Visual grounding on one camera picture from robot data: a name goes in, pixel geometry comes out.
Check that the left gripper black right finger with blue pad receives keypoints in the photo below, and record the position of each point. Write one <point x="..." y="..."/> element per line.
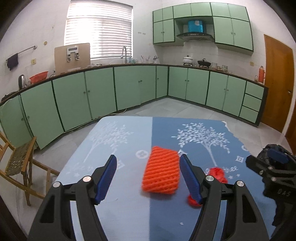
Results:
<point x="243" y="220"/>

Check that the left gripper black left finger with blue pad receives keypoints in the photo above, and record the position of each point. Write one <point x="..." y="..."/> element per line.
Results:
<point x="53" y="220"/>

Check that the black trash bag bin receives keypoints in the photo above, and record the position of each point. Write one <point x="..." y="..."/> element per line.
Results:
<point x="276" y="153"/>

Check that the green lower kitchen cabinets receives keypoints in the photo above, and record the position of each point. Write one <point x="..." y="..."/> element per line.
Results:
<point x="57" y="105"/>

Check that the chrome kitchen faucet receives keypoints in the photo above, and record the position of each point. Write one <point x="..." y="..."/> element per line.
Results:
<point x="124" y="54"/>

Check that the wooden chair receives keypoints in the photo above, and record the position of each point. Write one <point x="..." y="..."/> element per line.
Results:
<point x="19" y="169"/>

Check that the flat orange foam net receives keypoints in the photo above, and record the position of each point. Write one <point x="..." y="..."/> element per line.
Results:
<point x="162" y="172"/>

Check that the orange red thermos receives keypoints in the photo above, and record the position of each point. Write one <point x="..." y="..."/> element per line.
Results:
<point x="261" y="74"/>

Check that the brown wooden door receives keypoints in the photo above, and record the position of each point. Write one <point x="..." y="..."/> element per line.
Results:
<point x="279" y="79"/>

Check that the black wok pan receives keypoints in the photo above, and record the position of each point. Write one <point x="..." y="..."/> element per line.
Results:
<point x="204" y="63"/>

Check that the white cooking pot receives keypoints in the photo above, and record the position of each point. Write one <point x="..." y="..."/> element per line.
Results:
<point x="187" y="61"/>

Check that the steel electric kettle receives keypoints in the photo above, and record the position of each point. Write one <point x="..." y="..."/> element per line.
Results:
<point x="22" y="82"/>

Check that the red plastic basin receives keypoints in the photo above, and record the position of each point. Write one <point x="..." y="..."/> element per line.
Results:
<point x="39" y="77"/>

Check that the black range hood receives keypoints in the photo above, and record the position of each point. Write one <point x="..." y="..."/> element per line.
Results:
<point x="195" y="36"/>

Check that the blue box above hood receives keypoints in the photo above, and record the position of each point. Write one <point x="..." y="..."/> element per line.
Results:
<point x="195" y="26"/>

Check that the brown cardboard box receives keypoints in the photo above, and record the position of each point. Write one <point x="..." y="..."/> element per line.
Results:
<point x="71" y="57"/>

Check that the dark hanging towel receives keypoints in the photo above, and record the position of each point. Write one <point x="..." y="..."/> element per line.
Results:
<point x="12" y="62"/>

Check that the window with white blinds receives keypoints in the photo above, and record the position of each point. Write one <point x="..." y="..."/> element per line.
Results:
<point x="105" y="25"/>

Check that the green upper wall cabinets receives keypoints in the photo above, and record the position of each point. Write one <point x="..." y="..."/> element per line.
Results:
<point x="228" y="24"/>

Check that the wall towel rail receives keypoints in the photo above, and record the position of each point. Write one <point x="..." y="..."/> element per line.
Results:
<point x="33" y="47"/>

